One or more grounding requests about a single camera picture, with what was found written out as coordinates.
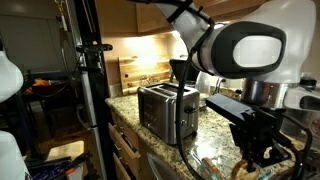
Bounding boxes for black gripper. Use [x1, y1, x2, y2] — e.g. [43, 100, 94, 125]
[206, 94, 292, 169]

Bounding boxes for toasted bread slice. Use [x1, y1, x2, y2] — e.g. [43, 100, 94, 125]
[202, 157, 223, 180]
[230, 160, 260, 180]

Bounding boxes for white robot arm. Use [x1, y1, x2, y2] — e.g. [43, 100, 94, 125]
[131, 0, 319, 167]

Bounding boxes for stainless steel two-slot toaster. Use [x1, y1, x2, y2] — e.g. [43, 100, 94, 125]
[138, 83, 200, 145]

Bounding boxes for clear glass baking dish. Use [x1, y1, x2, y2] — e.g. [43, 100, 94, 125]
[191, 145, 273, 180]

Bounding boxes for clear bottle with steel cap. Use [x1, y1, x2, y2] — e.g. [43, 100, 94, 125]
[196, 72, 215, 111]

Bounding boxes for black coffee maker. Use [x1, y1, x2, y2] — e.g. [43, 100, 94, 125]
[169, 59, 199, 81]

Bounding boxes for wooden lower cabinet drawers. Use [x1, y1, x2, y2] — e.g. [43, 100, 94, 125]
[108, 110, 154, 180]

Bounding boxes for wooden cutting board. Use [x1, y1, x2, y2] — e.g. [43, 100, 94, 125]
[118, 56, 170, 95]

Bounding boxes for wooden upper cabinet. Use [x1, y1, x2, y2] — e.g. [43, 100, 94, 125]
[95, 0, 269, 37]

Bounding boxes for black camera stand pole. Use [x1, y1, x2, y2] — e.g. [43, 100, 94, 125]
[74, 0, 116, 180]

